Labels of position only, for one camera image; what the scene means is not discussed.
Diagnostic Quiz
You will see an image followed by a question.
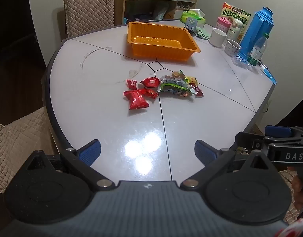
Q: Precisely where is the person's right hand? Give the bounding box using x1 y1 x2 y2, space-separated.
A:
287 166 303 210

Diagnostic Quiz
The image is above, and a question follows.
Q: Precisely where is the pink lidded bottle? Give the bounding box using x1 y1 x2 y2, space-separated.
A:
216 17 232 34

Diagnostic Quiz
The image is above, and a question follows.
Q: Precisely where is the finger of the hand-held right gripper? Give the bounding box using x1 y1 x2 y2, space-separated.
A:
235 132 269 151
265 126 303 139

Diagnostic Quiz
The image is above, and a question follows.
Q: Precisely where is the white mug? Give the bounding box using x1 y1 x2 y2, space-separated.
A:
209 28 227 47

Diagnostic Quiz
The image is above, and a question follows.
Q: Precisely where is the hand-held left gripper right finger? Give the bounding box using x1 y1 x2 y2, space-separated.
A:
180 140 271 192

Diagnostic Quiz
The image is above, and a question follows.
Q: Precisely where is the grey snack packet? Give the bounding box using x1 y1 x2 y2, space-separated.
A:
161 75 184 85

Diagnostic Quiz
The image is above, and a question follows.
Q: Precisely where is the red white patterned clothing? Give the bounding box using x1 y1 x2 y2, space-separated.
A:
273 217 303 237

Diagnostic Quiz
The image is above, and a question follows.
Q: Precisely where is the yellow green snack bag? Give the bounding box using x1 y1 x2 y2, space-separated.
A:
221 2 251 43

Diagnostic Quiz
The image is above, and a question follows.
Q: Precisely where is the green cloth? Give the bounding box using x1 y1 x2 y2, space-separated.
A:
192 27 214 40

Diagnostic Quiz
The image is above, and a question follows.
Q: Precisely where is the clear water bottle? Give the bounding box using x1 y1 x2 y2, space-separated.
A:
248 33 269 67

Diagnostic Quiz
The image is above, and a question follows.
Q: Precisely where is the beige quilted chair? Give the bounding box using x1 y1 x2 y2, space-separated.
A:
63 0 115 39
0 107 60 194
277 169 303 226

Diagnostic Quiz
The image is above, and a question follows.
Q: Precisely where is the white patterned cup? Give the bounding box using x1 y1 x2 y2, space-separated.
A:
225 39 241 55

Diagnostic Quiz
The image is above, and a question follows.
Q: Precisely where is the green tissue pack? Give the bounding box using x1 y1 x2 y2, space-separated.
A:
180 9 206 29

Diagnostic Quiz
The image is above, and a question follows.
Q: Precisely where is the blue thermos jug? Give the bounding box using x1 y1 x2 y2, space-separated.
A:
237 6 274 58

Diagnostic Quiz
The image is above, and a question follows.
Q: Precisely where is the white cartoon bottle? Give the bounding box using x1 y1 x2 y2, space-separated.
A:
227 20 243 42

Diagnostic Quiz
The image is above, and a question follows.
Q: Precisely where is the large red snack packet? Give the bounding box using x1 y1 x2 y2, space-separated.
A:
123 89 150 110

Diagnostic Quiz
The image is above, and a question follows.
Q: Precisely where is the wooden shelf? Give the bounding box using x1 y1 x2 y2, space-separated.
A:
114 0 199 26

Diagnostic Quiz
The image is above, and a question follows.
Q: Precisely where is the round red candy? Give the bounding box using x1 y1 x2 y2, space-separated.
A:
140 77 160 88

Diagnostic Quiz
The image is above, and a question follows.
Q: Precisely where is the clear plastic wrapper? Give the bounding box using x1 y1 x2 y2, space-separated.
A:
232 55 252 70

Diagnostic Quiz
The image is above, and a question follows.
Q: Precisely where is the orange plastic tray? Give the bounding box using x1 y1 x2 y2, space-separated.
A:
127 21 201 62

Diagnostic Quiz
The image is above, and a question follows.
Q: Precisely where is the grey blue phone stand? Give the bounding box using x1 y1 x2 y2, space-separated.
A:
185 17 198 30

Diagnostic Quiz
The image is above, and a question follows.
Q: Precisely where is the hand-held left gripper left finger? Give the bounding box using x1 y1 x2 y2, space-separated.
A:
27 139 115 192

